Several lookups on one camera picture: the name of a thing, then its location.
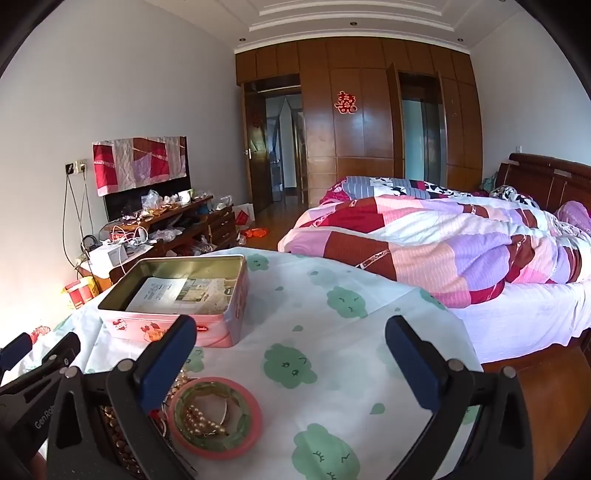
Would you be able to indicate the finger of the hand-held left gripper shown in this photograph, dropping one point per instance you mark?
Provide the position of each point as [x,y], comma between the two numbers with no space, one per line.
[64,350]
[14,351]

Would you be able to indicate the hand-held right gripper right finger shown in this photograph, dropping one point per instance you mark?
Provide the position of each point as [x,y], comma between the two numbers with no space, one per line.
[411,355]

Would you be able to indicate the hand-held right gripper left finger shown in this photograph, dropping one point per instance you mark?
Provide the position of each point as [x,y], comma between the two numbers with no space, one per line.
[161,360]

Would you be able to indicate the pink biscuit tin box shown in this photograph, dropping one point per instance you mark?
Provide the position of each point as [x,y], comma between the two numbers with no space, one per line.
[221,323]

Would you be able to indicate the pink and green bangle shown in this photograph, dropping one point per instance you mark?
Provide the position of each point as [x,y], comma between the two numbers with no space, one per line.
[251,429]

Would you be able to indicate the red patterned plastic wrapper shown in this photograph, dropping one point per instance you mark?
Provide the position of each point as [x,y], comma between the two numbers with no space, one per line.
[39,333]

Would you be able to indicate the red and yellow carton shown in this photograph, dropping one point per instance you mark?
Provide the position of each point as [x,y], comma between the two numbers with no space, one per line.
[81,293]

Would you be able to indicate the printed paper sheet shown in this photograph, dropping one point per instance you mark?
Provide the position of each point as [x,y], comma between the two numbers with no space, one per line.
[175,290]

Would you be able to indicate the white cloud print tablecloth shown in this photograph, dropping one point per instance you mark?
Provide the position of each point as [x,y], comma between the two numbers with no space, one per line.
[323,323]

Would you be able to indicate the white cardboard box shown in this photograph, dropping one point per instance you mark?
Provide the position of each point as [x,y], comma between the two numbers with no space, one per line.
[108,256]

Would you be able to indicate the patchwork quilt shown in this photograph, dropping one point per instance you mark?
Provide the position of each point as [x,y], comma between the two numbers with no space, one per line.
[415,240]

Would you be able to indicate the bed with white sheet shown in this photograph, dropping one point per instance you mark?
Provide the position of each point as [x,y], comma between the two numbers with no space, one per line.
[531,318]

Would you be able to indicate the dark wooden television cabinet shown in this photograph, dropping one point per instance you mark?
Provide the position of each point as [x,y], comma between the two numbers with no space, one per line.
[217,226]

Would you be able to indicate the orange plastic bag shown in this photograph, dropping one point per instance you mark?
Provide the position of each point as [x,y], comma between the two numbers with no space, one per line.
[256,232]

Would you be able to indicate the black television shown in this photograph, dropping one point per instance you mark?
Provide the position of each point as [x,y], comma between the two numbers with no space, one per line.
[124,203]

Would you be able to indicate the clear plastic bag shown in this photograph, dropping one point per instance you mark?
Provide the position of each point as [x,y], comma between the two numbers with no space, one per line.
[152,199]

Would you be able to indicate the white mug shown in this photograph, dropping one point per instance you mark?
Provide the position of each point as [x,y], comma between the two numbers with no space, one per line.
[184,197]

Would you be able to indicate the white and red shopping bag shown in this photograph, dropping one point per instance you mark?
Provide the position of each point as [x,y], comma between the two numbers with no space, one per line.
[244,214]

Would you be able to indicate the red patchwork television cover cloth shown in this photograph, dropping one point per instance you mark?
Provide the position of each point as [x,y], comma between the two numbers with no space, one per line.
[134,161]

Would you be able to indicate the brown wooden wardrobe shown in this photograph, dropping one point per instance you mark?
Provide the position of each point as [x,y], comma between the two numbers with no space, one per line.
[360,152]

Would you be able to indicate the purple pillow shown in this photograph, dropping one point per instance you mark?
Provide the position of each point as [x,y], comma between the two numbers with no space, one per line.
[572,216]

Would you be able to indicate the wooden bed headboard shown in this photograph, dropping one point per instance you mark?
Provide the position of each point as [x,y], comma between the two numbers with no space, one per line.
[535,180]

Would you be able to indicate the frosted glass door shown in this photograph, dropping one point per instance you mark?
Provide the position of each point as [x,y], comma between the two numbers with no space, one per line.
[420,138]

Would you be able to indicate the brown wooden door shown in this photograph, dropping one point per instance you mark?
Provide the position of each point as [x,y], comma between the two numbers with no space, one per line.
[256,157]

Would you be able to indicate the red paper cut decoration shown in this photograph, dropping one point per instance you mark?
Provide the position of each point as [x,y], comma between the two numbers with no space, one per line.
[345,102]

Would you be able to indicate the wall power socket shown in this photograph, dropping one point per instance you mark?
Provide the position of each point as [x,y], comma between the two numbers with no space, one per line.
[76,166]

